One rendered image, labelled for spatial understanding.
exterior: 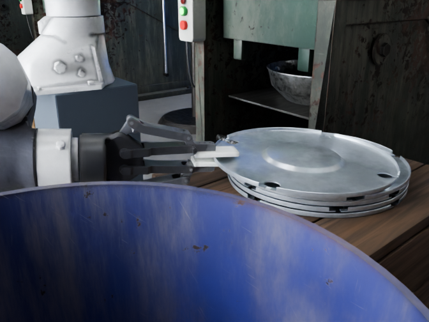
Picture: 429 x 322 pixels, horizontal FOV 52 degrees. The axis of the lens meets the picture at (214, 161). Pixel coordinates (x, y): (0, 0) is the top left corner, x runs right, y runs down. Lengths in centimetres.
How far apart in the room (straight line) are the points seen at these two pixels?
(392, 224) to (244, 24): 85
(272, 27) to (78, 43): 54
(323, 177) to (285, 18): 65
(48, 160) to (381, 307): 46
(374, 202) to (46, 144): 46
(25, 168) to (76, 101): 34
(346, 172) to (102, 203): 39
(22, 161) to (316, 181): 40
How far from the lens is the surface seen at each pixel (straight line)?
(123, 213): 42
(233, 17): 137
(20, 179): 64
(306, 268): 36
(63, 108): 93
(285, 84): 135
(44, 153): 62
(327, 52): 106
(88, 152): 63
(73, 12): 96
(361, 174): 68
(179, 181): 68
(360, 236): 60
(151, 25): 280
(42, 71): 94
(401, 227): 64
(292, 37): 121
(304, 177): 64
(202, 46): 140
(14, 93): 57
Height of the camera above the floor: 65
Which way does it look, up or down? 22 degrees down
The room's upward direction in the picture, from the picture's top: straight up
